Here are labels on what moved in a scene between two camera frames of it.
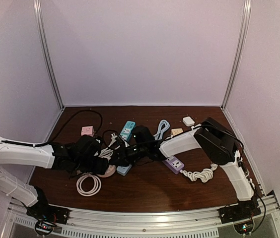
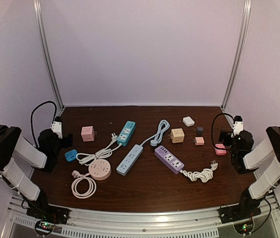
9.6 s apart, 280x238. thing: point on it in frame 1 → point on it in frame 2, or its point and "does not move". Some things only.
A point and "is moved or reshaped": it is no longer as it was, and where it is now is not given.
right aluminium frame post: [239, 52] does not move
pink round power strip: [109, 172] is moved or reshaped
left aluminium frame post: [37, 4] does not move
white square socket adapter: [188, 121] does not move
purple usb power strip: [174, 164] does not move
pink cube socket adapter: [87, 130] does not move
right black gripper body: [129, 157] → [227, 134]
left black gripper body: [84, 165] → [67, 142]
